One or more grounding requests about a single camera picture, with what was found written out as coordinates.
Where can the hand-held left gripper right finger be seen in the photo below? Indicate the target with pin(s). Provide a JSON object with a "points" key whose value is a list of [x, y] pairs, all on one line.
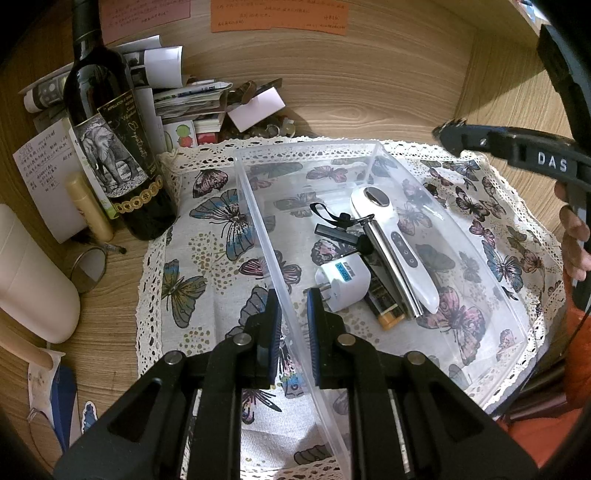
{"points": [[315, 337]]}

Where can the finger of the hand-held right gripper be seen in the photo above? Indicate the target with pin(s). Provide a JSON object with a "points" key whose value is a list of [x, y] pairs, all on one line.
{"points": [[471, 138]]}

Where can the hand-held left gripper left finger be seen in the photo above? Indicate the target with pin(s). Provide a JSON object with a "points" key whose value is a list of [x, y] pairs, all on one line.
{"points": [[274, 337]]}

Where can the white plug adapter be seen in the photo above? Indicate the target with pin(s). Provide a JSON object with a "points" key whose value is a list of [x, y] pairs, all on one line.
{"points": [[341, 281]]}

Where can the dark lighter with yellow end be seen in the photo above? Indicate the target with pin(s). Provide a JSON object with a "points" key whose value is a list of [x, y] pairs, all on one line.
{"points": [[388, 307]]}

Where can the silver metal bar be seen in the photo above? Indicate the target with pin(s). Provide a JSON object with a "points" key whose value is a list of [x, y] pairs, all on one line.
{"points": [[388, 249]]}

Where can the clear plastic box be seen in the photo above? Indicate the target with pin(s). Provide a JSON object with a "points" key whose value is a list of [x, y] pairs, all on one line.
{"points": [[323, 221]]}

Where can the white handheld massager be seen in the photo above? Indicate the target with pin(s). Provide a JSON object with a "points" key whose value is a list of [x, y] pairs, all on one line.
{"points": [[406, 251]]}

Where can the person's right hand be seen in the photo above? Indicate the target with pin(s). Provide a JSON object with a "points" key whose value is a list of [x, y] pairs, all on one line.
{"points": [[577, 249]]}

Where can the butterfly printed lace cloth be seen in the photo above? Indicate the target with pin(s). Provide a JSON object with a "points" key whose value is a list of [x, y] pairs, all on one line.
{"points": [[207, 277]]}

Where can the small round mirror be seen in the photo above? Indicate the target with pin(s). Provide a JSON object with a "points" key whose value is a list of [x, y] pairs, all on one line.
{"points": [[88, 270]]}

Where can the pile of small coins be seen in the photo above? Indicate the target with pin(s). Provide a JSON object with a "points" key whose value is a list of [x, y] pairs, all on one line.
{"points": [[272, 129]]}

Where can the person's orange clothing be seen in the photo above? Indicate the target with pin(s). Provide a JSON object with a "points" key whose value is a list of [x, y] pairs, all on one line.
{"points": [[579, 360]]}

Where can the white blank card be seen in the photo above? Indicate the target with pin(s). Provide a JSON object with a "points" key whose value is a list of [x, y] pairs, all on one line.
{"points": [[256, 108]]}

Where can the blue flat item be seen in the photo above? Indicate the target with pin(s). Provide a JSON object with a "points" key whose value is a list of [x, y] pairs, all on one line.
{"points": [[63, 406]]}

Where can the yellow lip balm tube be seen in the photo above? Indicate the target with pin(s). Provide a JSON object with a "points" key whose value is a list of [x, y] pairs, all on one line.
{"points": [[87, 207]]}

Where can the orange sticky note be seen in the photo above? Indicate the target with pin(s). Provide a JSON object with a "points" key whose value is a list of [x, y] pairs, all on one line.
{"points": [[277, 16]]}

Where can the cream tumbler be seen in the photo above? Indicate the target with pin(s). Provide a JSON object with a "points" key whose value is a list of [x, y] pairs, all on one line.
{"points": [[32, 286]]}

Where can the pile of papers and booklets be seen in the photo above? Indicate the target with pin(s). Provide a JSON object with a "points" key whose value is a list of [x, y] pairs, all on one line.
{"points": [[184, 97]]}

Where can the dark wine bottle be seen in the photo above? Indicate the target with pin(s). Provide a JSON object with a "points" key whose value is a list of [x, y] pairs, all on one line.
{"points": [[111, 138]]}

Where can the white handwritten note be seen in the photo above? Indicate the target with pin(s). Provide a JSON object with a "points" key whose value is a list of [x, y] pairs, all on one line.
{"points": [[44, 170]]}

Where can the pink sticky note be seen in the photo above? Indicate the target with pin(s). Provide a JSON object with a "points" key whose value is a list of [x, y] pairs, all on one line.
{"points": [[147, 11]]}

